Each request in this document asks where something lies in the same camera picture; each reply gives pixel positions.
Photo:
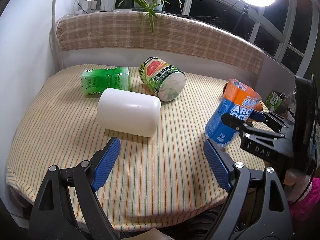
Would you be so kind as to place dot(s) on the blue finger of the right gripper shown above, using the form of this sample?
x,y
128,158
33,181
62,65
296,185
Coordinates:
x,y
257,116
233,122

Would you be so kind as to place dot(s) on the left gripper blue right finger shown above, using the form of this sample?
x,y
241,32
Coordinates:
x,y
219,162

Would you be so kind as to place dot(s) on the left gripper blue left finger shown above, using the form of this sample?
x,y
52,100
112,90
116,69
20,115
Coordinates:
x,y
102,163

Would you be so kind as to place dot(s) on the blue orange drink cup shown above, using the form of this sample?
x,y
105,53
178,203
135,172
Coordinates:
x,y
216,130

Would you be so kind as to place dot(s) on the white cup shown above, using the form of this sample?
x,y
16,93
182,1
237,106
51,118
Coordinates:
x,y
128,112

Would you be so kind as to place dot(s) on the grapefruit green tea cup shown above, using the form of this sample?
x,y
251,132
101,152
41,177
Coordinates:
x,y
163,79

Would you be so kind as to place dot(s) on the green transparent cup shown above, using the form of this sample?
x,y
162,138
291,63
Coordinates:
x,y
95,81

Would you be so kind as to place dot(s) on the gloved right hand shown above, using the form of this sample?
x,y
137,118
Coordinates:
x,y
296,185

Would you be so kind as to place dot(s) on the green paper bag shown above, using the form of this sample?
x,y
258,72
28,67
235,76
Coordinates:
x,y
274,100

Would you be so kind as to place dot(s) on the black tripod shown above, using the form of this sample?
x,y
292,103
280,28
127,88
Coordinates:
x,y
242,22

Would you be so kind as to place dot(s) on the plaid windowsill cloth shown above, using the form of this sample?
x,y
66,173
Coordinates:
x,y
132,30

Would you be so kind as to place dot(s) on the white charger plug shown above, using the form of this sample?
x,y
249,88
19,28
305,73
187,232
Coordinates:
x,y
89,5

